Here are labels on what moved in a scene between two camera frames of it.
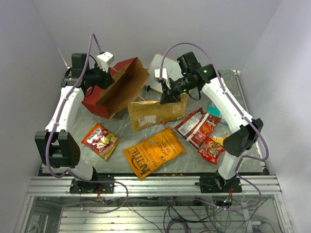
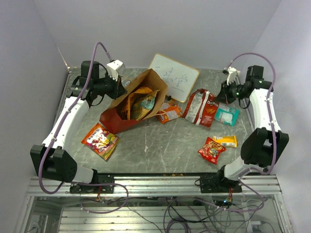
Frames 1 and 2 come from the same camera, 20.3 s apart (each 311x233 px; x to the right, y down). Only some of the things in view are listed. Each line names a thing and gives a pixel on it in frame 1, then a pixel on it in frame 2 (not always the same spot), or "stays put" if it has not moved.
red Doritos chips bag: x=197 y=127 -> x=201 y=108
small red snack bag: x=211 y=150 stays put
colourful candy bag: x=101 y=140 stays put
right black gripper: x=169 y=98 -> x=222 y=96
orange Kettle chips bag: x=146 y=157 -> x=132 y=97
